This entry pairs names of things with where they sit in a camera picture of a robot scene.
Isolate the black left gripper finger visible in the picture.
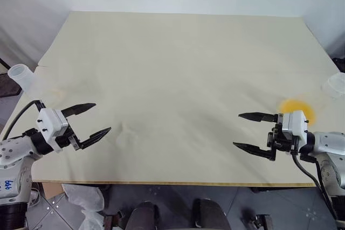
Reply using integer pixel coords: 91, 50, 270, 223
72, 127, 112, 151
60, 102, 96, 120

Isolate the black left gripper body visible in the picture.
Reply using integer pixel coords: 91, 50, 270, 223
56, 123, 82, 152

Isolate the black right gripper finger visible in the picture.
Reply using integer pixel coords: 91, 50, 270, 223
232, 141, 277, 163
238, 111, 278, 123

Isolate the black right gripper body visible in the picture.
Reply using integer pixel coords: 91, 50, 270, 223
266, 113, 300, 156

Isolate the brown cardboard piece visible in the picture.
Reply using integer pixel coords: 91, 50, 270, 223
42, 182, 67, 201

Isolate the crumpled white plastic bag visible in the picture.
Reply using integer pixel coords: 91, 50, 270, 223
60, 183, 106, 230

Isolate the translucent plastic cup left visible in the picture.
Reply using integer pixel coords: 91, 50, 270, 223
7, 63, 41, 97

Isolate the translucent plastic cup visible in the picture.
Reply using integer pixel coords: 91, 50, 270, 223
321, 72, 345, 101
7, 63, 41, 97

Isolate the dark rounded shape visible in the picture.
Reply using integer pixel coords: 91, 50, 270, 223
191, 198, 230, 230
128, 200, 160, 230

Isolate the translucent plastic cup right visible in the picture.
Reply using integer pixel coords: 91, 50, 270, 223
321, 72, 345, 101

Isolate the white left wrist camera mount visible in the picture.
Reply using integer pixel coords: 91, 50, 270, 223
36, 108, 72, 152

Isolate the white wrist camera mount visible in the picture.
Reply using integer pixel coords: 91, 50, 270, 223
279, 110, 311, 146
36, 108, 72, 152

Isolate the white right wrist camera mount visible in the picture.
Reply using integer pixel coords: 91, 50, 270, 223
279, 110, 311, 146

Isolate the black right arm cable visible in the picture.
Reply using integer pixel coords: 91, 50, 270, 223
292, 152, 341, 224

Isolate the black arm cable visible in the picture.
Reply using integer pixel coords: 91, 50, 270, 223
0, 100, 46, 141
292, 152, 341, 224

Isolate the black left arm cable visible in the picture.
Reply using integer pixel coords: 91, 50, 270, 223
0, 100, 46, 141

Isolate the dark chair frame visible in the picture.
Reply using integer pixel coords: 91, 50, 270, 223
0, 57, 23, 99

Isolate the black object at wall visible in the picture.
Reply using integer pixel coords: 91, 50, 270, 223
332, 57, 345, 74

